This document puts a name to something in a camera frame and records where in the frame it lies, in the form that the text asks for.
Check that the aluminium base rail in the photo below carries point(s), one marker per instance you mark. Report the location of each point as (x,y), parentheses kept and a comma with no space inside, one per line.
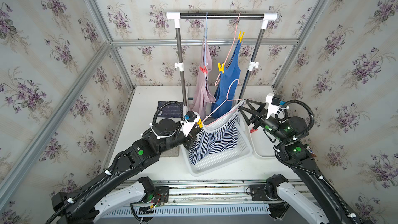
(203,198)

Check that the white perforated plastic basket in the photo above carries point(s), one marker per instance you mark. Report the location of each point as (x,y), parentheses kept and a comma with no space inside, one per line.
(216,161)

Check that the pink tank top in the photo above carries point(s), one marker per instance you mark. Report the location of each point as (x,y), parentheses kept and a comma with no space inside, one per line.
(202,95)

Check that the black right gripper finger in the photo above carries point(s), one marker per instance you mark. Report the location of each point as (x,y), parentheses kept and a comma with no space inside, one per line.
(255,107)
(246,116)

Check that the red clothespin on pink top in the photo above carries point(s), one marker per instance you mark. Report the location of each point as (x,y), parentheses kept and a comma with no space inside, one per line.
(203,69)

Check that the grey rectangular sponge pad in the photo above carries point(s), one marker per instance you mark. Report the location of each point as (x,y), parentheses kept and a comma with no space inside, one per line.
(174,152)

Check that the blue white striped tank top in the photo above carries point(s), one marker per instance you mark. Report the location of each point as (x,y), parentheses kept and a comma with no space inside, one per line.
(218,136)

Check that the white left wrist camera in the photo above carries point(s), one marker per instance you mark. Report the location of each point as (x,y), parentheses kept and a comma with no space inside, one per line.
(190,119)

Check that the light blue wire hanger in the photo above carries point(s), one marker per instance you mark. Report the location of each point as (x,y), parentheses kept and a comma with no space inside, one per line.
(205,43)

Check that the yellow clothespin blue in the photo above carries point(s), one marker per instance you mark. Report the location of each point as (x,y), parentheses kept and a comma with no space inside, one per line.
(240,37)
(221,68)

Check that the white metal clothes rack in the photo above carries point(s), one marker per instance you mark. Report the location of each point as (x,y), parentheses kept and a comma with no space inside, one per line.
(178,16)

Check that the white plastic tray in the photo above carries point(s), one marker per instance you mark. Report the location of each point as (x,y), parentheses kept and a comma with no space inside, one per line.
(262,145)

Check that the yellow upper clothespin blue top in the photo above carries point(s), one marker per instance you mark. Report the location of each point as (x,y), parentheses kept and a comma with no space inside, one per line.
(240,37)

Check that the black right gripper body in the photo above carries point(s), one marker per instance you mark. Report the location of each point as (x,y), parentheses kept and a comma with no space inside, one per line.
(264,123)

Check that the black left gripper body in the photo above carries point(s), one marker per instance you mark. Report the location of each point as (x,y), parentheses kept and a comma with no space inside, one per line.
(187,140)

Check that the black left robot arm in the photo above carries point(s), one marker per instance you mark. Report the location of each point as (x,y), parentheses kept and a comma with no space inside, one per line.
(87,204)

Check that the yellow lower clothespin blue top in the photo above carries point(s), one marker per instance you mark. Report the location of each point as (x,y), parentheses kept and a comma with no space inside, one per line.
(221,68)

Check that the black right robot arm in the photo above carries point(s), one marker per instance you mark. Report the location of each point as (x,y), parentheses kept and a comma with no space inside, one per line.
(293,121)

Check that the pink wire hanger striped top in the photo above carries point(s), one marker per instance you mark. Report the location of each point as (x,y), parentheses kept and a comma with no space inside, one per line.
(226,100)

